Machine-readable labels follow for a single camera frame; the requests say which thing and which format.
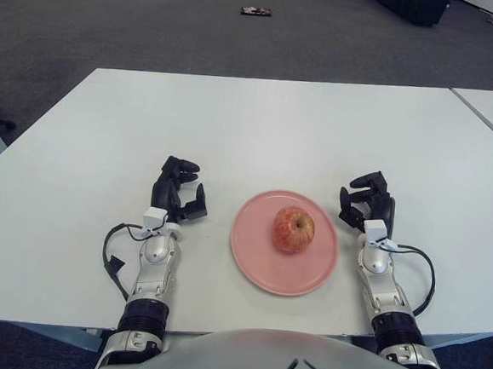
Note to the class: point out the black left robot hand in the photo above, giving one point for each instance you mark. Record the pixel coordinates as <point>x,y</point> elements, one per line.
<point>165,191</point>

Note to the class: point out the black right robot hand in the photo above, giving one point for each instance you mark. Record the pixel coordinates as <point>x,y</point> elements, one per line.
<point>383,208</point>

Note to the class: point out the red apple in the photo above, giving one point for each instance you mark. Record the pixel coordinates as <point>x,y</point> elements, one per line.
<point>292,231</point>

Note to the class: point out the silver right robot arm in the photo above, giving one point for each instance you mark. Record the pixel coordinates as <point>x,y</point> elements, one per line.
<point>379,285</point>

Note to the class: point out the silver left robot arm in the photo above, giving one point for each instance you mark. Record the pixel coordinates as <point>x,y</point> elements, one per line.
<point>152,271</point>

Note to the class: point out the pink round plate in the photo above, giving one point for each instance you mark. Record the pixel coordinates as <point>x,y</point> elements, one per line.
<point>249,253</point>

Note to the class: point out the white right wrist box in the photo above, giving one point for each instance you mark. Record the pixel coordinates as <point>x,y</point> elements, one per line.
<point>375,231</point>

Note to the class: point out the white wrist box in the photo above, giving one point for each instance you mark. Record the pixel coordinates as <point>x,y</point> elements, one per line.
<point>154,219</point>
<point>375,231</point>

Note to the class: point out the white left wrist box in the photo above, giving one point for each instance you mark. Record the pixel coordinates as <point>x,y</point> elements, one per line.
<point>154,219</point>

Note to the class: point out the grey robot torso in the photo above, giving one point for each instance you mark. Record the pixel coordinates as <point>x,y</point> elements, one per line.
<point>279,366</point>

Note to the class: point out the small dark floor object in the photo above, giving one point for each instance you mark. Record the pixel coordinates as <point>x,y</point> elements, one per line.
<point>256,11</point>

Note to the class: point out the black furniture block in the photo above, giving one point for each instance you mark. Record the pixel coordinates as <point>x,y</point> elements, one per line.
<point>414,7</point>

